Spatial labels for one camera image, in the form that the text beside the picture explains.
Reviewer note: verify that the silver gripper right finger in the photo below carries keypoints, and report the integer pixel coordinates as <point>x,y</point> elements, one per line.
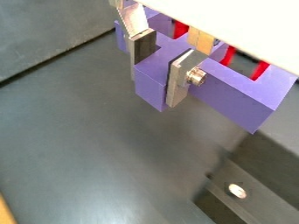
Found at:
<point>185,70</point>

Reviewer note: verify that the yellow slotted board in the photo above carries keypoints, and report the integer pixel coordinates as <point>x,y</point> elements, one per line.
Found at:
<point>6,214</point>

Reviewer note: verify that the red comb-shaped block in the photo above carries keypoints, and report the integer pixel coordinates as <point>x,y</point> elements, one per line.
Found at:
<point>182,29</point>

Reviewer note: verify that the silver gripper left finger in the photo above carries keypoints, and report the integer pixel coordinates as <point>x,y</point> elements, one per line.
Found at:
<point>141,36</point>

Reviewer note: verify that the black angled fixture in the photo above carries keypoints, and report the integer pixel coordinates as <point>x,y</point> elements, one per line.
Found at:
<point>254,187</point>

